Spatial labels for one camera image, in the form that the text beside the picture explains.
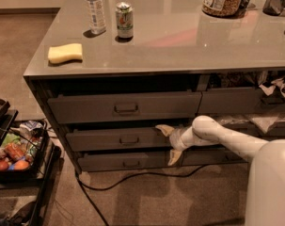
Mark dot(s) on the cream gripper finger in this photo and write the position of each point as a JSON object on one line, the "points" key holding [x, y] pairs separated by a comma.
{"points": [[174, 156], [165, 129]]}

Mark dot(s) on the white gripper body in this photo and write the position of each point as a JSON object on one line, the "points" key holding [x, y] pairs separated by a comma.
{"points": [[177, 141]]}

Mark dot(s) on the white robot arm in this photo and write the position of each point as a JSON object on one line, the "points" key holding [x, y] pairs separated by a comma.
{"points": [[265, 197]]}

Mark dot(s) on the grey drawer cabinet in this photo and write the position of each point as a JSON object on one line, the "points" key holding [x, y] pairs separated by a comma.
{"points": [[175, 47]]}

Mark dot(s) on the crumpled chip bag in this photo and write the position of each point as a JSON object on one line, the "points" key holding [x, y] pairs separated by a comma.
{"points": [[275, 84]]}

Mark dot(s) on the green white soda can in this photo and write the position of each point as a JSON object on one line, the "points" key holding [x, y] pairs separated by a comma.
{"points": [[124, 20]]}

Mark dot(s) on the yellow sponge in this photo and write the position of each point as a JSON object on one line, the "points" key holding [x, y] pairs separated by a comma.
{"points": [[63, 53]]}

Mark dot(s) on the snack bag in bin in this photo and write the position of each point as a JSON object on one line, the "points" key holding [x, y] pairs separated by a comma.
{"points": [[31, 129]]}

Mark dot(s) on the black cart with bins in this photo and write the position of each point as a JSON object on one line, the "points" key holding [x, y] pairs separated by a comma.
{"points": [[27, 160]]}

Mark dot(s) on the orange fruit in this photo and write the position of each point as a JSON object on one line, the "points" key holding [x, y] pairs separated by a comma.
{"points": [[21, 165]]}

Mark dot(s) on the clear plastic water bottle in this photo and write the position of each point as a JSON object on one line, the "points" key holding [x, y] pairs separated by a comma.
{"points": [[96, 16]]}

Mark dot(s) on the red apple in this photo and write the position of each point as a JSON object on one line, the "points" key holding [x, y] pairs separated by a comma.
{"points": [[4, 165]]}

